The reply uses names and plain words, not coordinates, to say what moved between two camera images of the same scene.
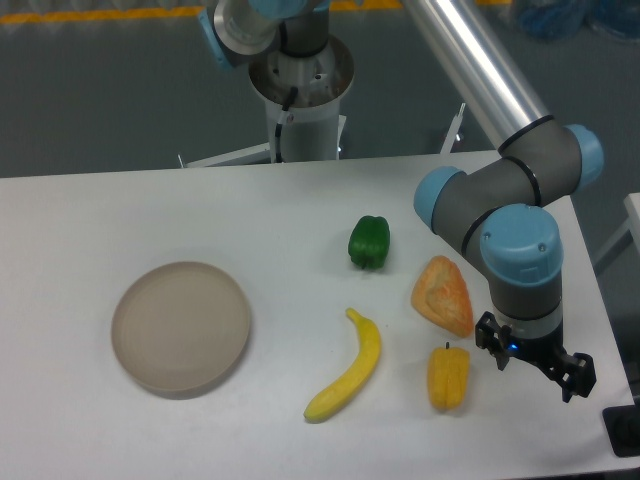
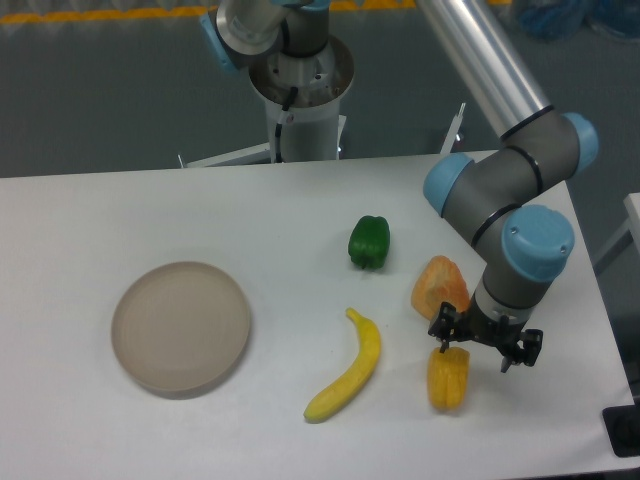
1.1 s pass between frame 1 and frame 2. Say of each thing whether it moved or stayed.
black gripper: moved
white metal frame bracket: stayed
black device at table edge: stayed
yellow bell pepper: stayed
